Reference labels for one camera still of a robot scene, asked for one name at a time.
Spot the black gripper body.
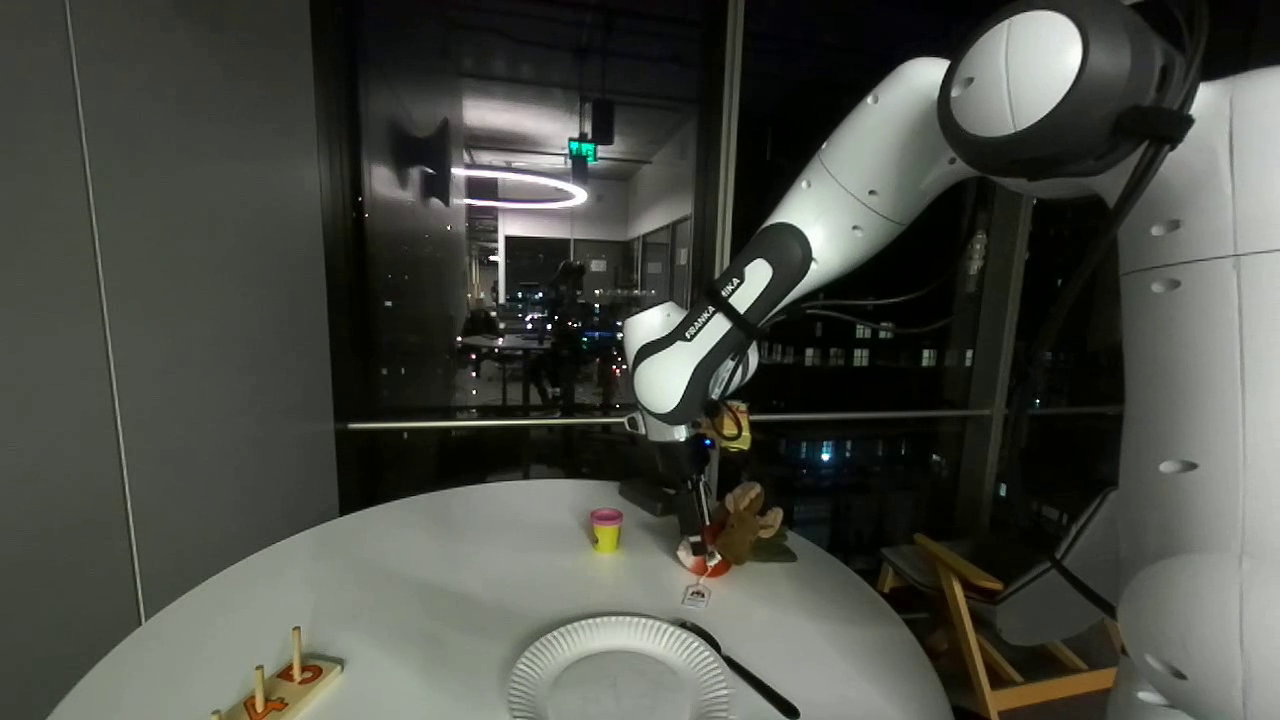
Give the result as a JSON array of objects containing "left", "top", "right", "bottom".
[{"left": 677, "top": 438, "right": 724, "bottom": 519}]

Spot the brown and green plush toy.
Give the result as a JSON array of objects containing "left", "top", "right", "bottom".
[{"left": 670, "top": 475, "right": 800, "bottom": 579}]

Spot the black plastic spoon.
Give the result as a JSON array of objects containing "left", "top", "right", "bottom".
[{"left": 677, "top": 616, "right": 804, "bottom": 720}]

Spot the white paper plate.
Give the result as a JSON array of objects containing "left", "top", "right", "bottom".
[{"left": 504, "top": 613, "right": 739, "bottom": 720}]

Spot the wooden peg board toy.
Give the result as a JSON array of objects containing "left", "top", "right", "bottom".
[{"left": 210, "top": 621, "right": 349, "bottom": 720}]

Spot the yellow cup with red top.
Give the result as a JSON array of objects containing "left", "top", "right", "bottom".
[{"left": 586, "top": 505, "right": 629, "bottom": 556}]

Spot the wooden chair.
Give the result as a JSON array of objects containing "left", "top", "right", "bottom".
[{"left": 876, "top": 531, "right": 1119, "bottom": 720}]

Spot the grey chair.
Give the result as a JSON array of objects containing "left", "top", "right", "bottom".
[{"left": 991, "top": 484, "right": 1131, "bottom": 651}]

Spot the ring ceiling light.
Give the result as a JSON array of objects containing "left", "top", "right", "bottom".
[{"left": 447, "top": 162, "right": 592, "bottom": 218}]

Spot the grey window post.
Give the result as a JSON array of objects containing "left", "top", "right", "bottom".
[{"left": 707, "top": 0, "right": 748, "bottom": 292}]

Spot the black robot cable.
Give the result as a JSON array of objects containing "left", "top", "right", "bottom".
[{"left": 1012, "top": 0, "right": 1213, "bottom": 591}]

